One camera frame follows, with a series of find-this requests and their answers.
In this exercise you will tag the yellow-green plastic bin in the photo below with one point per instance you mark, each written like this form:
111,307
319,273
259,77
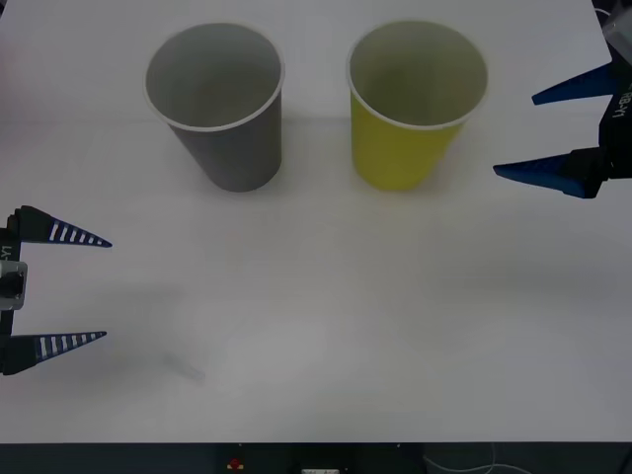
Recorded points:
395,153

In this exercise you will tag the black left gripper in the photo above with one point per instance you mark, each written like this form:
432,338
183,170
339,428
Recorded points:
10,249

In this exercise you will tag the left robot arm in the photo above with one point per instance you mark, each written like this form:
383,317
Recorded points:
12,286

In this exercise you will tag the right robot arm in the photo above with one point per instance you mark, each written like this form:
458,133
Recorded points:
621,29

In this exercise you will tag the grey plastic bin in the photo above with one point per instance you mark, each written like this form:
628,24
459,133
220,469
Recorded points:
237,158

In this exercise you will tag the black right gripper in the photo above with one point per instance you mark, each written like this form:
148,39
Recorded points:
619,133

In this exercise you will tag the red emergency button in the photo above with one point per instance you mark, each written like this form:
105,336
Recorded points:
235,464

